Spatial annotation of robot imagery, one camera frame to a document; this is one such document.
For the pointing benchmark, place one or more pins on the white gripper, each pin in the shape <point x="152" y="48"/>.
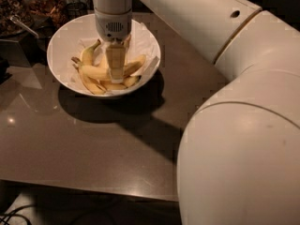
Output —
<point x="112" y="27"/>

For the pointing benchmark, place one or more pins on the crosswise yellow banana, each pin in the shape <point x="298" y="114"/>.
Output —
<point x="101" y="71"/>

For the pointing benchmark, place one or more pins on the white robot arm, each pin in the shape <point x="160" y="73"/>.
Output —
<point x="239" y="158"/>

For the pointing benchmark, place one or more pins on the left yellow banana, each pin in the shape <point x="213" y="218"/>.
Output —
<point x="87" y="61"/>

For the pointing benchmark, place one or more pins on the right yellow banana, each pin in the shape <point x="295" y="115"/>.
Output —
<point x="132" y="80"/>

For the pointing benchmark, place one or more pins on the white bowl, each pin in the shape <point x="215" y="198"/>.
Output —
<point x="66" y="42"/>

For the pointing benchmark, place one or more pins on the dark cup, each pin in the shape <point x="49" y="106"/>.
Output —
<point x="75" y="10"/>

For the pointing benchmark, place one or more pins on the tray of dried snacks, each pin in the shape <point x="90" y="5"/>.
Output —
<point x="53" y="9"/>

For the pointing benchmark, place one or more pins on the metal spoon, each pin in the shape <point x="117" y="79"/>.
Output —
<point x="17" y="21"/>

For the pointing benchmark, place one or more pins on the glass jar of snacks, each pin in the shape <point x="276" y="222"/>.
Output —
<point x="9" y="8"/>

